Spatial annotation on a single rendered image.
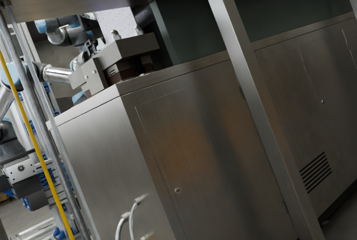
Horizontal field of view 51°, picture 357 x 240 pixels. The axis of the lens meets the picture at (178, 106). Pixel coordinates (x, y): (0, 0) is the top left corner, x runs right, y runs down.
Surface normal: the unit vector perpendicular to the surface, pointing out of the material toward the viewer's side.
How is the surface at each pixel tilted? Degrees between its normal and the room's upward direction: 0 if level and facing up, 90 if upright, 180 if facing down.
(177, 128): 90
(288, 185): 90
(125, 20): 90
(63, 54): 90
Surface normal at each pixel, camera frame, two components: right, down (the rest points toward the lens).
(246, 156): 0.60, -0.22
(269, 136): -0.71, 0.29
